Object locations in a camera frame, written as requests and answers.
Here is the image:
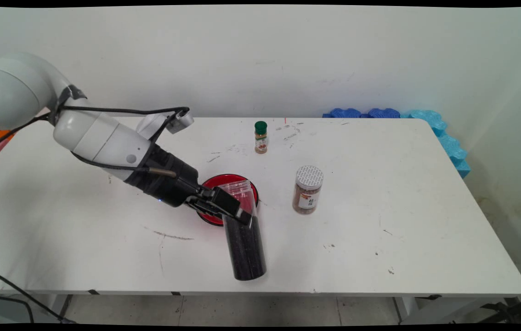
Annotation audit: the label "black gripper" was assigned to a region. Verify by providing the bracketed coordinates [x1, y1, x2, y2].
[124, 144, 253, 226]

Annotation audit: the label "clear jar with black seeds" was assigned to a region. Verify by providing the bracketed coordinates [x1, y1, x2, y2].
[217, 179, 268, 282]

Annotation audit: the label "red bowl with black rim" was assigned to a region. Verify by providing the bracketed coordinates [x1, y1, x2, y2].
[195, 173, 260, 227]

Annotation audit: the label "small spice bottle green cap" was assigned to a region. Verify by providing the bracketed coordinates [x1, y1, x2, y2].
[254, 121, 268, 154]

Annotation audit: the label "spice jar white patterned lid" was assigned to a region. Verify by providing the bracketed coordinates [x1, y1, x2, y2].
[293, 165, 324, 215]

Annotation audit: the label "dark blue foam mat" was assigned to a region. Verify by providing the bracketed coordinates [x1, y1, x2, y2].
[368, 108, 401, 119]
[324, 108, 362, 119]

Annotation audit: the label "light blue foam mat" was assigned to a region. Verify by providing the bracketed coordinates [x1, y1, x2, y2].
[402, 109, 471, 179]

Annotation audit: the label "black stand legs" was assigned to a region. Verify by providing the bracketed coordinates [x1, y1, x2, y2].
[476, 292, 521, 325]

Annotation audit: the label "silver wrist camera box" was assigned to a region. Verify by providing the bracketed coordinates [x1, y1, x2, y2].
[164, 108, 195, 135]

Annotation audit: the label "black camera cable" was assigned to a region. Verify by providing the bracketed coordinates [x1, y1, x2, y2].
[0, 106, 191, 154]

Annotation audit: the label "thin black floor cable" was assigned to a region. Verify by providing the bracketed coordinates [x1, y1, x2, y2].
[0, 263, 77, 325]

